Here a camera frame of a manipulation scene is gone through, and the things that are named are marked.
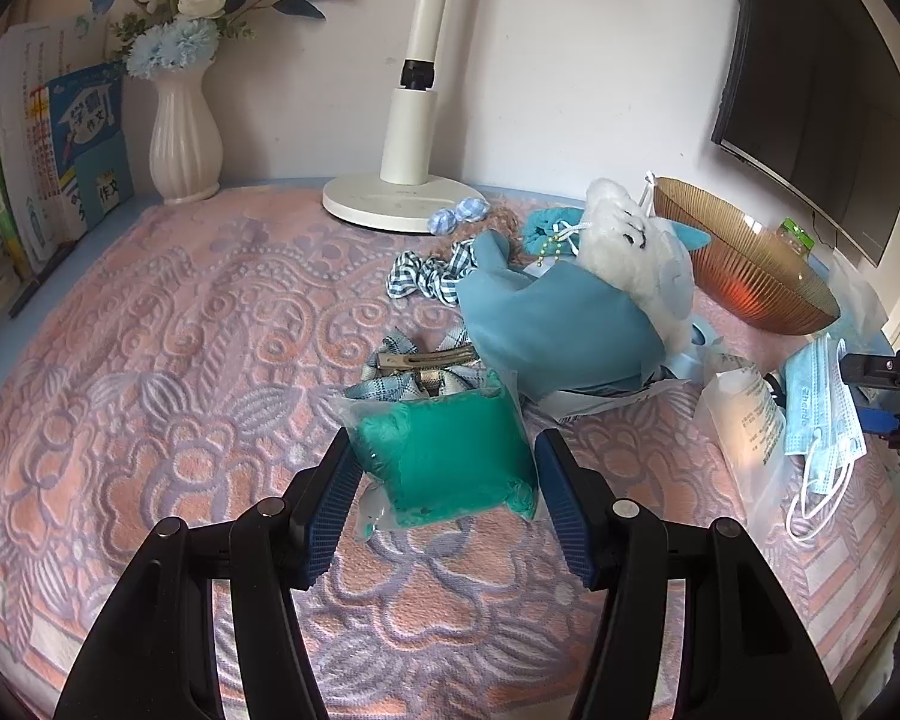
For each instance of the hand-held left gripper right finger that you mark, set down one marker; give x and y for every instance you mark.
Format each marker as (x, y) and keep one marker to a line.
(570, 517)

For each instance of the light blue wipes packet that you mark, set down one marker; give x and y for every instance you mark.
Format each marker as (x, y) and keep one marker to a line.
(577, 406)

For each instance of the blue cloth bag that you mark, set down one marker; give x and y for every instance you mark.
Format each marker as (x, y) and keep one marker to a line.
(555, 330)

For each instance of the white plastic packet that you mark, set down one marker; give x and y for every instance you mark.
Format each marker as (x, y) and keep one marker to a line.
(742, 427)

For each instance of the stack of blue face masks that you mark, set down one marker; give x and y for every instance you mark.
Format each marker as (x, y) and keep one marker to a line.
(817, 405)

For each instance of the white desk lamp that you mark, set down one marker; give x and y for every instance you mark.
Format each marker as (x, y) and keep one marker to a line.
(412, 135)

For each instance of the white plush bear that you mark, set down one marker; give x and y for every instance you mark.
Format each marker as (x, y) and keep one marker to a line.
(630, 232)

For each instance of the pink patterned blanket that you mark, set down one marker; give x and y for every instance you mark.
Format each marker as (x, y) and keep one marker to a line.
(195, 360)

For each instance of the clear plastic bag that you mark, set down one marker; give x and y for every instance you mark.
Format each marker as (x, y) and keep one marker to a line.
(859, 292)

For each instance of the plaid bow hair clip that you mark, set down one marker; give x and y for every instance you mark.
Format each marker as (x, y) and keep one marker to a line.
(420, 361)

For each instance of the blue gingham scrunchie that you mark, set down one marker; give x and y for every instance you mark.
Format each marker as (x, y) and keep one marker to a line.
(420, 270)

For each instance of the row of books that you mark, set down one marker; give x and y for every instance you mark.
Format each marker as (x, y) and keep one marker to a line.
(52, 150)

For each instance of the green towel packet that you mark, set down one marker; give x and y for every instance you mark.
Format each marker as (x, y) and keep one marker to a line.
(442, 457)

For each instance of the white ribbed vase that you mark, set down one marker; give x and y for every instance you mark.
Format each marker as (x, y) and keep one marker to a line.
(184, 142)

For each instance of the light blue padded item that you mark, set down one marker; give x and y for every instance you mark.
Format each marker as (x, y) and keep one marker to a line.
(699, 360)

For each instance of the blue and white artificial flowers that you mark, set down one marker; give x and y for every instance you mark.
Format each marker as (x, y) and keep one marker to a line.
(187, 30)

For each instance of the amber glass bowl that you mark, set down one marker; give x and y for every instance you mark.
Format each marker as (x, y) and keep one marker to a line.
(750, 277)

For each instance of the black monitor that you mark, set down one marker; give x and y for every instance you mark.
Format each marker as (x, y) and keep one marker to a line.
(817, 90)

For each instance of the green capped bottle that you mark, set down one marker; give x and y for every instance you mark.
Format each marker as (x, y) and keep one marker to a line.
(795, 234)

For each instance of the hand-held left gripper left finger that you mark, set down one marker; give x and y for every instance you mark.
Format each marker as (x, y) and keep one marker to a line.
(334, 510)

